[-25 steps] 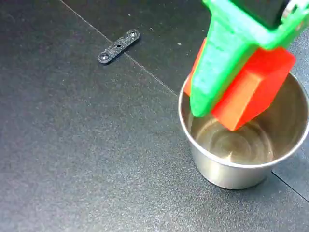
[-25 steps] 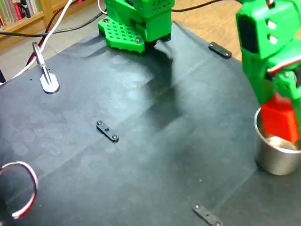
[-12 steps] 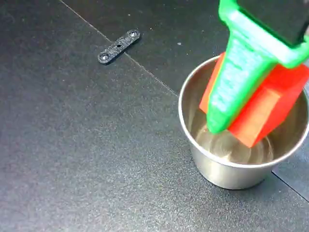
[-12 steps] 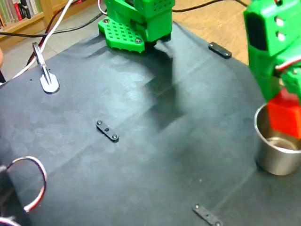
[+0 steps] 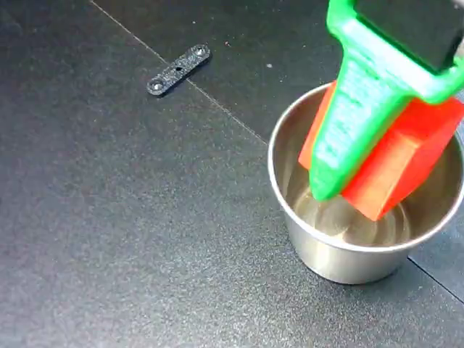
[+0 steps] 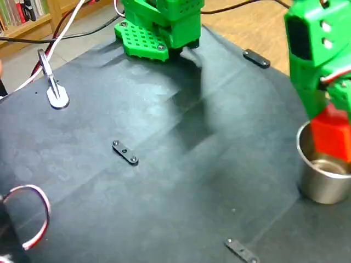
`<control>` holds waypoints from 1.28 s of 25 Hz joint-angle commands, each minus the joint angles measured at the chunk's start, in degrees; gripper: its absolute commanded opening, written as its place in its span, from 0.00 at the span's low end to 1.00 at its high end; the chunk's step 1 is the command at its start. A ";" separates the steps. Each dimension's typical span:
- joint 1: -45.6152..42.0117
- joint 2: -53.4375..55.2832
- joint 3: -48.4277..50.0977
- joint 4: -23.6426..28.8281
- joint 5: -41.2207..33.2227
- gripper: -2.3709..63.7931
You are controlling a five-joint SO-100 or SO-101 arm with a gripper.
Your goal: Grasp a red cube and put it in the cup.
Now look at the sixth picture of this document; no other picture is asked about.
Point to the red cube block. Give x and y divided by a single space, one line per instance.
331 137

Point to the stainless steel cup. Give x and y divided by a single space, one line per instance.
315 186

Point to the black table mat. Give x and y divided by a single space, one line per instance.
164 191

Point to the green white book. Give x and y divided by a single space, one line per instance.
44 6

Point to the wooden bookshelf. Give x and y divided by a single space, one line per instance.
33 26

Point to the black book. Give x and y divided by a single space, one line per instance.
29 13

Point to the red book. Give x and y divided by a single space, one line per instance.
19 13

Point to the person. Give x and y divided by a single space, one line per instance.
2 87

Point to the black screwed bracket plate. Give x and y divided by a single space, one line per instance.
124 153
241 252
256 58

